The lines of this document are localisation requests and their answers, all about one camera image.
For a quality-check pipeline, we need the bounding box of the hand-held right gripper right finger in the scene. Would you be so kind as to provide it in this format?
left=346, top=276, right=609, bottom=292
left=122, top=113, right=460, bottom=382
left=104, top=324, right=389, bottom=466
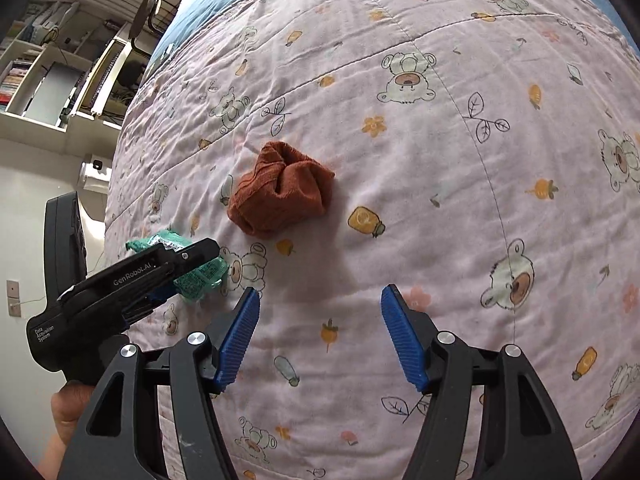
left=380, top=284, right=583, bottom=480

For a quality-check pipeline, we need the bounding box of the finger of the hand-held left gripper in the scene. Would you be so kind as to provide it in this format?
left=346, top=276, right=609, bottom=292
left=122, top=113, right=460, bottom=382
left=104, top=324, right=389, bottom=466
left=165, top=239, right=221, bottom=282
left=122, top=282, right=177, bottom=323

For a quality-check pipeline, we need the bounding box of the green snack packet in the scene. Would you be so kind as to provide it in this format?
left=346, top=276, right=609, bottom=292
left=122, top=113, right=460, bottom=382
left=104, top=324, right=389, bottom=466
left=125, top=229, right=226, bottom=305

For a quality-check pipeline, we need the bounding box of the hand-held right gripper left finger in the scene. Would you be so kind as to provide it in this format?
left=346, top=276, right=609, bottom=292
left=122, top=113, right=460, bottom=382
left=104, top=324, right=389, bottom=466
left=56, top=287, right=262, bottom=480

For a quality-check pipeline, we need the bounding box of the white bookshelf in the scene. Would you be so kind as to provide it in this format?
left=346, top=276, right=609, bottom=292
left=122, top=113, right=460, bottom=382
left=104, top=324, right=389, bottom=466
left=0, top=0, right=168, bottom=133

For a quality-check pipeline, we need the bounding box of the white appliance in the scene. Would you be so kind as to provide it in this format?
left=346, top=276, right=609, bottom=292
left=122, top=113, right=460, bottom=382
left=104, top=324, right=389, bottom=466
left=80, top=152, right=113, bottom=192

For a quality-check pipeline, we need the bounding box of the pink bear printed quilt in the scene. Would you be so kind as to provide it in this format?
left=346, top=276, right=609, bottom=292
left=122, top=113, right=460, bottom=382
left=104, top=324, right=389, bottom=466
left=102, top=0, right=640, bottom=480

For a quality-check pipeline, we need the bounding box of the wall socket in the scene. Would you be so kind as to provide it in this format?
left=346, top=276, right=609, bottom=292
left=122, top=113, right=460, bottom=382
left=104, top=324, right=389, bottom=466
left=6, top=280, right=23, bottom=318

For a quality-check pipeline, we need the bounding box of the person's left hand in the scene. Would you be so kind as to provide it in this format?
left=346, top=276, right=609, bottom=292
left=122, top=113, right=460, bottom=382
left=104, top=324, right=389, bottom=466
left=50, top=381, right=94, bottom=442

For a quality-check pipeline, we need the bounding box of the row of books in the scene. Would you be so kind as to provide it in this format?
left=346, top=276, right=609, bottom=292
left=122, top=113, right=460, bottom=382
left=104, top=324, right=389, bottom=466
left=0, top=60, right=27, bottom=107

